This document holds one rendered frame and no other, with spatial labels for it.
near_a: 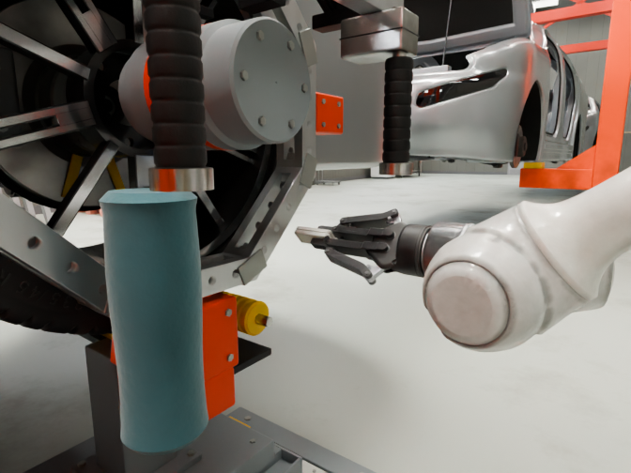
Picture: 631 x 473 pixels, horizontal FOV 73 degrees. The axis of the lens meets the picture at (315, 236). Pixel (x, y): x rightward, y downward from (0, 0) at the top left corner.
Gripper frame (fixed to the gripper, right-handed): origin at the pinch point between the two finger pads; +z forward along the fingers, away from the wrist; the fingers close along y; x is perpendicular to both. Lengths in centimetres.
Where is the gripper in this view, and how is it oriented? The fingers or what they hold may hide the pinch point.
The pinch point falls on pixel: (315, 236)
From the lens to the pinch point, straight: 72.2
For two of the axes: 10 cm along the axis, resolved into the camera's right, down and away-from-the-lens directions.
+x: -4.2, -5.9, -6.9
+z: -8.0, -1.1, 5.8
